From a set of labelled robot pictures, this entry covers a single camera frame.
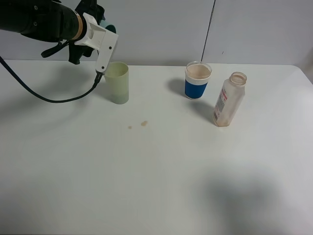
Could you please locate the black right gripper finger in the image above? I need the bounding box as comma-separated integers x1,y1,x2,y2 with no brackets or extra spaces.
68,44,94,65

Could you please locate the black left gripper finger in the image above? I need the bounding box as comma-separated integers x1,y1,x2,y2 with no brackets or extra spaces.
75,0,105,24

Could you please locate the teal green plastic cup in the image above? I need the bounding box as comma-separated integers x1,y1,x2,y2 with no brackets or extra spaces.
100,20,116,34

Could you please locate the clear plastic drink bottle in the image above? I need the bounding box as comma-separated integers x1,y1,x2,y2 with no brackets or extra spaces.
213,72,247,127

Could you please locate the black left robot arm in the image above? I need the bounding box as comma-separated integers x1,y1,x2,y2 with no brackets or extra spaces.
0,0,105,43

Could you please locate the pale yellow-green plastic cup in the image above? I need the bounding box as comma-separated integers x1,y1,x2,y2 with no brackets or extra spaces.
104,62,129,104

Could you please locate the clear cup with blue sleeve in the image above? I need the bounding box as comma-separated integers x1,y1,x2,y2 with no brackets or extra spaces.
184,61,212,99

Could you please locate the thin black left cable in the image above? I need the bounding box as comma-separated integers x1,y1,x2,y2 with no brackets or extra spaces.
41,40,74,59

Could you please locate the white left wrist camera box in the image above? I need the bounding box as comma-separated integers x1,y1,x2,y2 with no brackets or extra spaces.
74,13,118,74

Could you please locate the black left camera cable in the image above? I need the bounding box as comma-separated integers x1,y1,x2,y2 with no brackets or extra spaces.
0,55,105,104

